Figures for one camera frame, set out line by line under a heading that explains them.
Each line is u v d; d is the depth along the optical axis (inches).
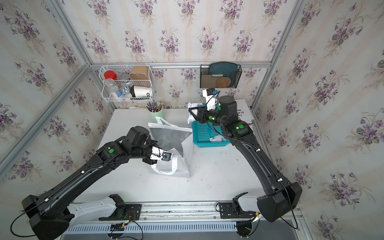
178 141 31.8
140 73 33.9
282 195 14.8
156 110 38.2
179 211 29.4
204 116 23.2
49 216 14.7
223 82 38.4
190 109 25.9
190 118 26.0
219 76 37.2
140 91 36.3
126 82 36.7
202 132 41.2
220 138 38.4
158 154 21.2
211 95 23.0
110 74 35.9
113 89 35.5
